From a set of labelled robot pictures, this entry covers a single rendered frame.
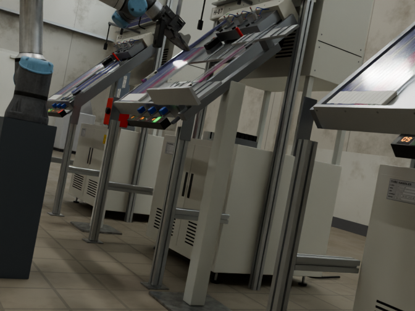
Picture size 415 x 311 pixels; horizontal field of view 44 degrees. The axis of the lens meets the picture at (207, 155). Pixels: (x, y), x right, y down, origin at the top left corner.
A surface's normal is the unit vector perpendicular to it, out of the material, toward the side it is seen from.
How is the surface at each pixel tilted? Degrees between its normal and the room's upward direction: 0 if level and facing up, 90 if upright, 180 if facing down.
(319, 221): 90
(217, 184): 90
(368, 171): 90
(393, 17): 90
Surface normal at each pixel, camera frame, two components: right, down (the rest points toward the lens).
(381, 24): -0.84, -0.16
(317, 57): 0.52, 0.10
